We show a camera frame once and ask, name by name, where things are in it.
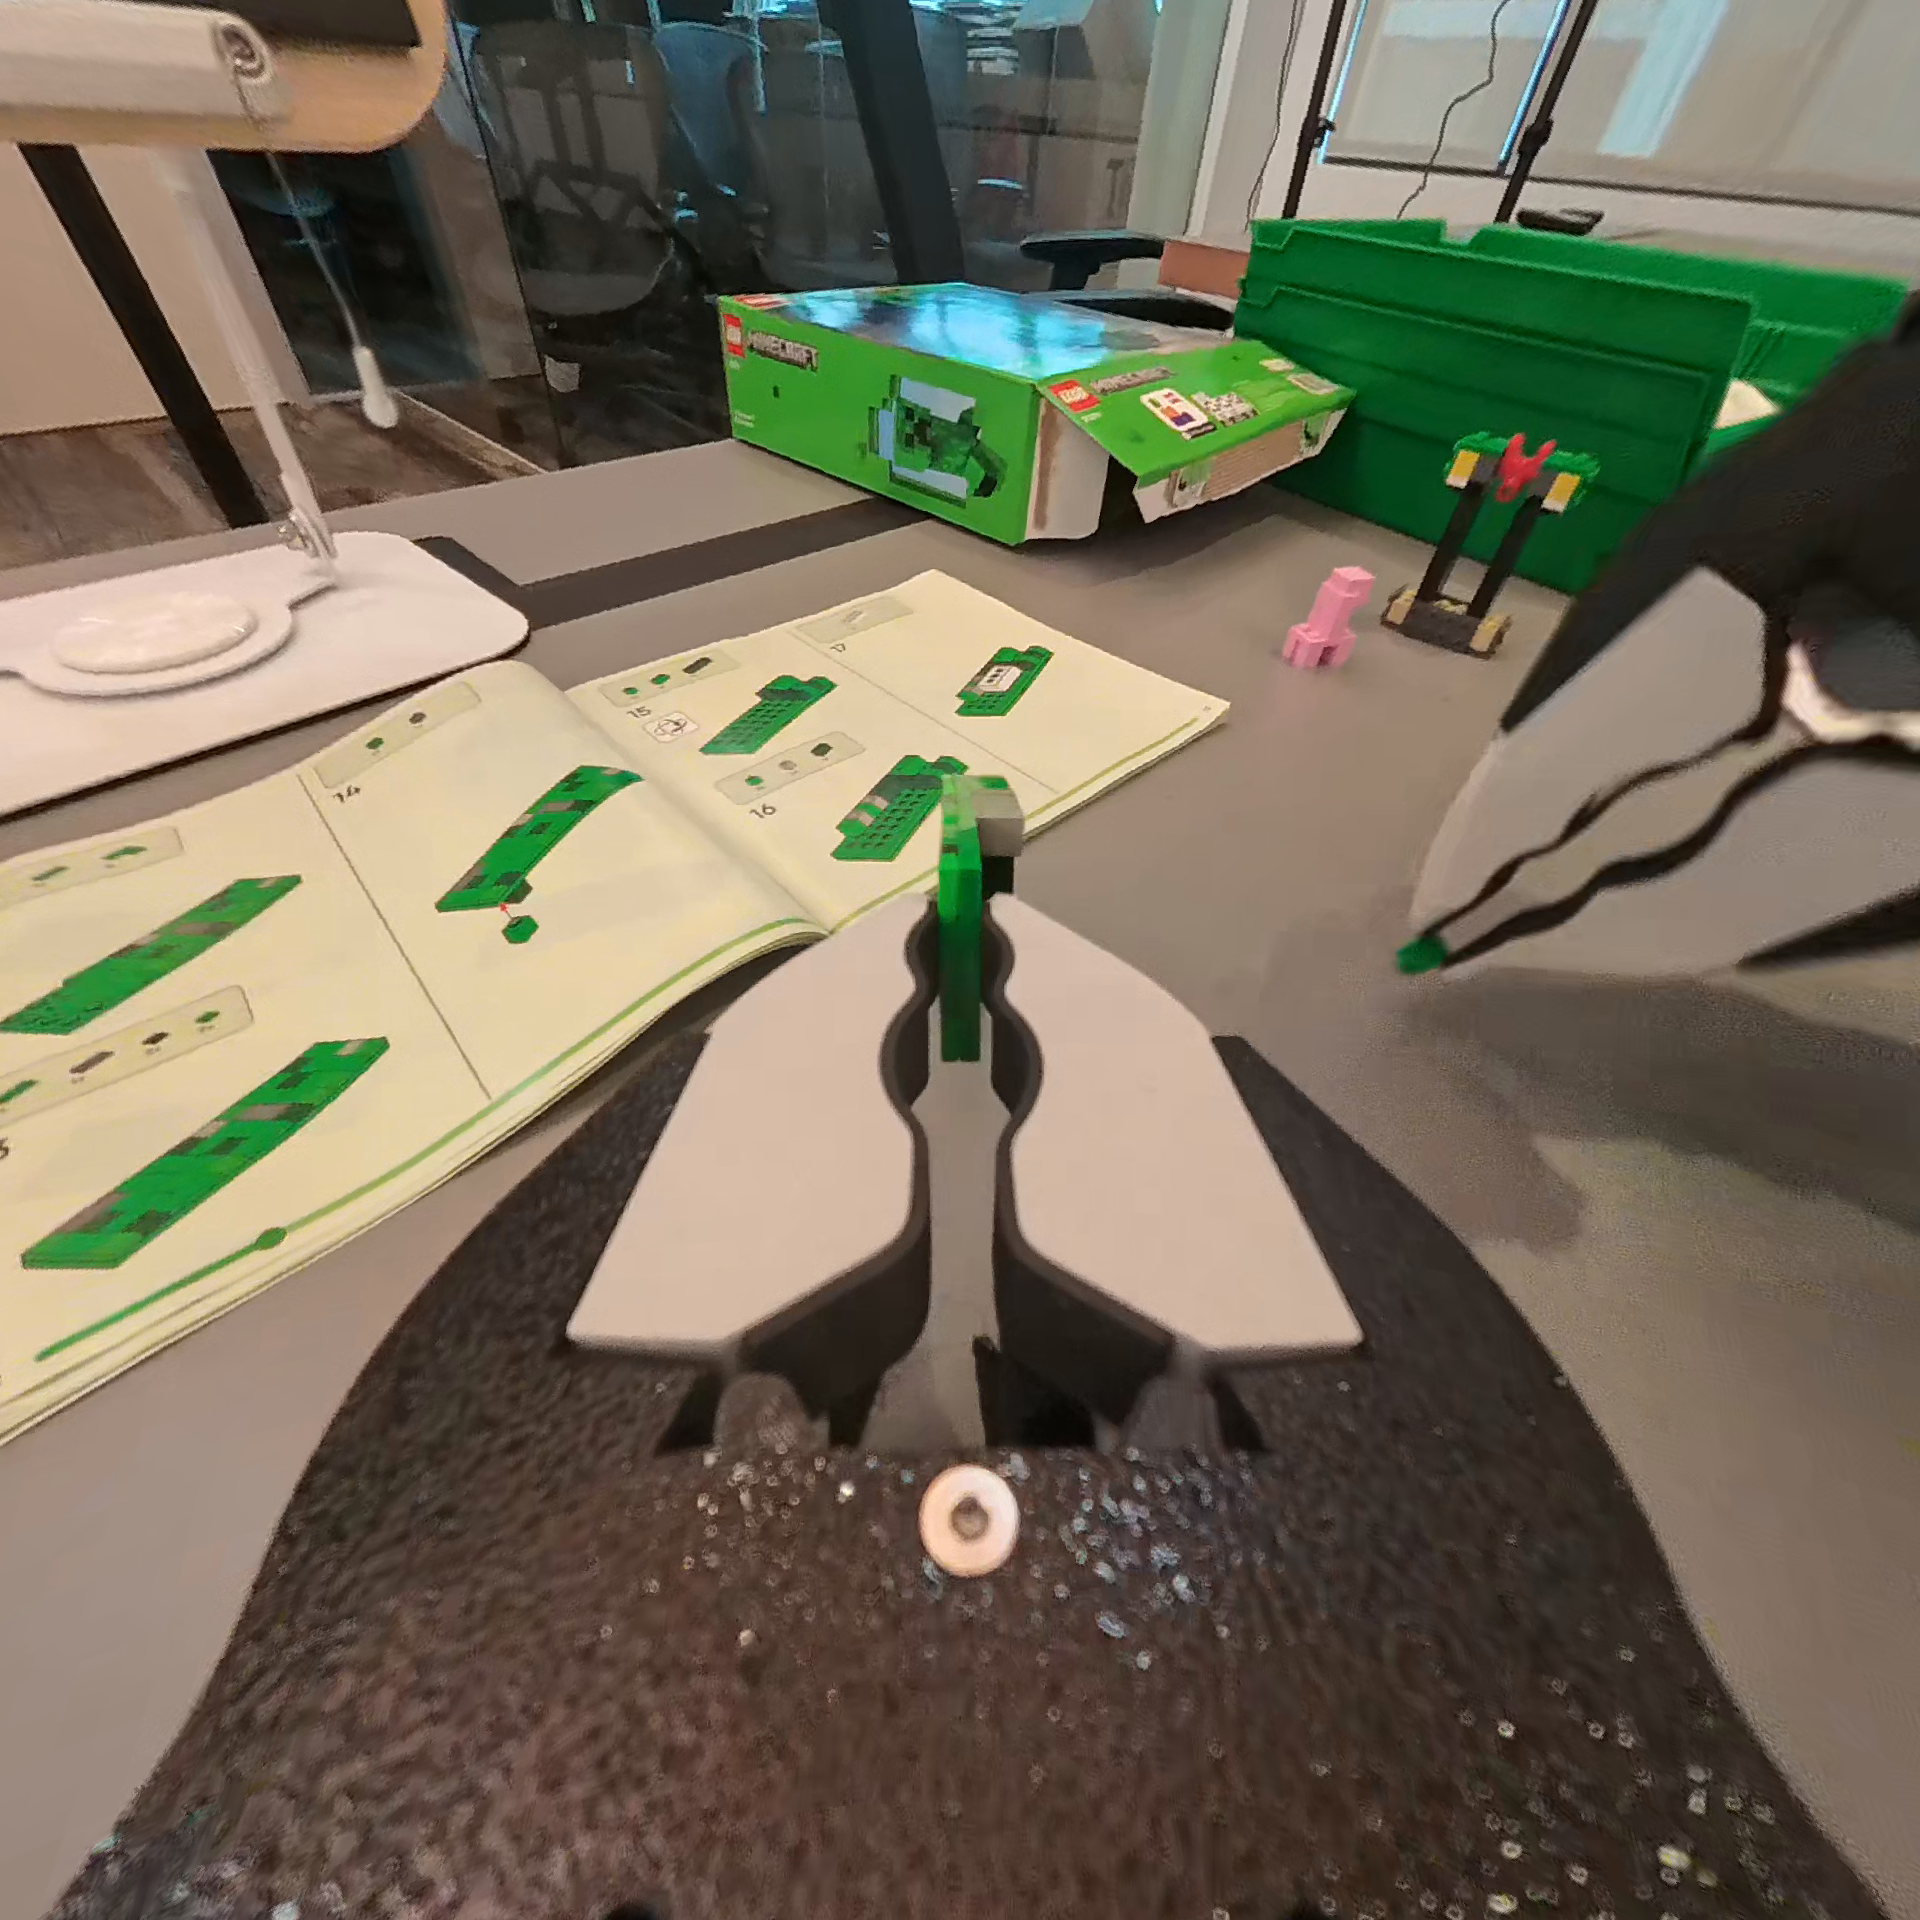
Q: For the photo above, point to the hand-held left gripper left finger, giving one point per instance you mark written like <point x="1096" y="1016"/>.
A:
<point x="763" y="1171"/>

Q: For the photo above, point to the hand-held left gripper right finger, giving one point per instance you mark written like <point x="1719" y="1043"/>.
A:
<point x="1171" y="1184"/>

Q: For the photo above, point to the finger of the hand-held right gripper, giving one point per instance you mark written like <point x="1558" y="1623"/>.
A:
<point x="1800" y="840"/>
<point x="1588" y="749"/>

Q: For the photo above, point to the small green brick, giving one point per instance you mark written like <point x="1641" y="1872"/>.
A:
<point x="1418" y="953"/>

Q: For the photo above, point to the green brick assembly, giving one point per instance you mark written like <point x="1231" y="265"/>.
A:
<point x="961" y="930"/>

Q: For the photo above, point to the grey desk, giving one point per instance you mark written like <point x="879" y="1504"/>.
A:
<point x="1650" y="1425"/>

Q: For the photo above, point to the white desk lamp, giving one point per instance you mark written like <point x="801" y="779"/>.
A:
<point x="224" y="644"/>

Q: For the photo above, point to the black green brick stand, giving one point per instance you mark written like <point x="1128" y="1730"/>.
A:
<point x="1440" y="617"/>

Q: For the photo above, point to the brick instruction booklet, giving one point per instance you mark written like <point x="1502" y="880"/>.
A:
<point x="630" y="961"/>

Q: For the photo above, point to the pink brick pig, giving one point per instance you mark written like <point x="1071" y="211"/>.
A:
<point x="1329" y="615"/>

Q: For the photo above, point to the green plastic crate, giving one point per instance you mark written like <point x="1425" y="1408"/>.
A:
<point x="1425" y="345"/>

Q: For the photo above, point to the studio light on stand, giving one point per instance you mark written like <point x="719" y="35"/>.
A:
<point x="1545" y="105"/>
<point x="1306" y="105"/>

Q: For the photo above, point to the black chair armrest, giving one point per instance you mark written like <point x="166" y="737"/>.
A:
<point x="1089" y="252"/>

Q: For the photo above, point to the green toy box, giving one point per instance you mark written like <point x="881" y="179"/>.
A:
<point x="840" y="389"/>

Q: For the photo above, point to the mesh office chair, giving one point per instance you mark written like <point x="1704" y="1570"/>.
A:
<point x="585" y="195"/>

